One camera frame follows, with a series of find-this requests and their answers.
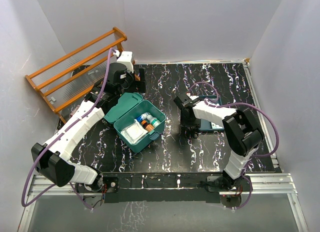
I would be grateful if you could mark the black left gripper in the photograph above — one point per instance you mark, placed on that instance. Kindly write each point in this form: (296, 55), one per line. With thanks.
(142, 83)

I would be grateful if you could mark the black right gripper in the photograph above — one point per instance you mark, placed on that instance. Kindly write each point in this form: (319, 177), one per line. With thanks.
(185, 123)

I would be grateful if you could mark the small scissors white sheath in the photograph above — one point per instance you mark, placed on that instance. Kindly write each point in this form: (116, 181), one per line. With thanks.
(192, 133)

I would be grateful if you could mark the dark teal tray insert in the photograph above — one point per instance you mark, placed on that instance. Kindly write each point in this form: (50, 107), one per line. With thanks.
(207, 126)

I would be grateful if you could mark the white bottle blue label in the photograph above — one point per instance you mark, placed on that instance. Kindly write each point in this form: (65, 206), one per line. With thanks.
(142, 117)

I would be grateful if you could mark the white bottle green label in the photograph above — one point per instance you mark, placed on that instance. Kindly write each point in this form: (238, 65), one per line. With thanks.
(153, 120)

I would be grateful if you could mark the teal plastic medicine box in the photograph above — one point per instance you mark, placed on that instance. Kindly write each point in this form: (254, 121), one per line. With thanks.
(136, 120)

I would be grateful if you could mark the brown bottle orange label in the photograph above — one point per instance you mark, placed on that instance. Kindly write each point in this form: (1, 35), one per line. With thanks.
(147, 126)

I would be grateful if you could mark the white square gauze pack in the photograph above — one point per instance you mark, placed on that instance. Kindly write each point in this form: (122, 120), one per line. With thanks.
(134, 132)

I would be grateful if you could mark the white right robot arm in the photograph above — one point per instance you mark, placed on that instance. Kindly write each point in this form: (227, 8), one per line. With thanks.
(243, 132)

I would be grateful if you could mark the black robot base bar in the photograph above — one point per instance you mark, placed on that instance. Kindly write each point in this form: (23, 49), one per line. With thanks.
(166, 187)

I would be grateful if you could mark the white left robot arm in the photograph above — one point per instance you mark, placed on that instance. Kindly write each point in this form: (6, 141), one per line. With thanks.
(52, 158)

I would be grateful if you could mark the orange wooden shelf rack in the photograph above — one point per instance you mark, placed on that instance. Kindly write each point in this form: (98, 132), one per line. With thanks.
(69, 78)

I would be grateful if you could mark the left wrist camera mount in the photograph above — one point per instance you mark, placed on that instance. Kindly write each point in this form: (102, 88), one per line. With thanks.
(124, 57)

